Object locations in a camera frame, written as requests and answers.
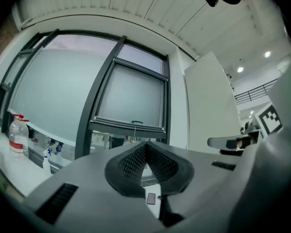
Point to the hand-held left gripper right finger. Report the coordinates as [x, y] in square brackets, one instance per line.
[172, 173]

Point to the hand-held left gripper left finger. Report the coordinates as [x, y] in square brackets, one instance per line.
[126, 176]

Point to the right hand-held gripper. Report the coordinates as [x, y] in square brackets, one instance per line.
[269, 120]

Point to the openable window sash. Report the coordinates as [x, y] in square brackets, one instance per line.
[92, 101]

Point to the black balcony railing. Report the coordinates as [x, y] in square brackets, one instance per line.
[254, 92]

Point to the smartphone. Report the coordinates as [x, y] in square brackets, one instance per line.
[151, 198]

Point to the round ceiling light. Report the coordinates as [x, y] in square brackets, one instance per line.
[267, 54]
[240, 69]

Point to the white partition panel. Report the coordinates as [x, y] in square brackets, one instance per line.
[211, 105]

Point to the white spray bottle blue nozzle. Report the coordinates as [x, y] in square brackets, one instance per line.
[46, 165]

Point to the large clear water bottle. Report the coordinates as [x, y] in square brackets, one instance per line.
[19, 137]

